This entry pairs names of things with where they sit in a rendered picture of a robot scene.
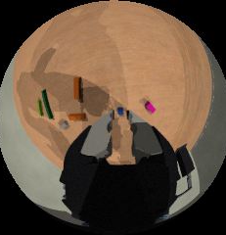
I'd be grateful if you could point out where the small magenta block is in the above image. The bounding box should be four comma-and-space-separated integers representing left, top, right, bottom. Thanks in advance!
145, 101, 156, 113

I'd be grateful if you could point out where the orange rod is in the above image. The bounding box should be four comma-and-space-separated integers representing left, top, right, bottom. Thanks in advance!
73, 77, 81, 99
68, 113, 86, 120

